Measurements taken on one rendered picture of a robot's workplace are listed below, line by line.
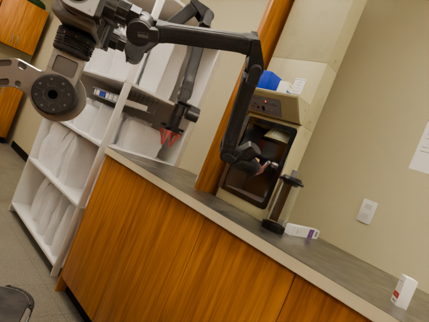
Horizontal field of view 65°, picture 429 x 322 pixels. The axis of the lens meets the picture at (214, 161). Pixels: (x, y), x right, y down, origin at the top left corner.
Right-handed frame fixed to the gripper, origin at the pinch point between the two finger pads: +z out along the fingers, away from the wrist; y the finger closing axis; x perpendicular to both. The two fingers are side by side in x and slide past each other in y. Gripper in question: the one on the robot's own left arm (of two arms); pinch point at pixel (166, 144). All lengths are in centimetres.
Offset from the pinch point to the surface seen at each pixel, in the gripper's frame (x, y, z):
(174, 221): -19.7, 4.4, 30.7
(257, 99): -22.5, 24.6, -35.5
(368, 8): -31, 77, -111
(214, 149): -8.6, 23.3, -5.7
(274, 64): -17, 33, -56
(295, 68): -31, 33, -56
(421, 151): -84, 75, -39
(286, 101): -40, 23, -37
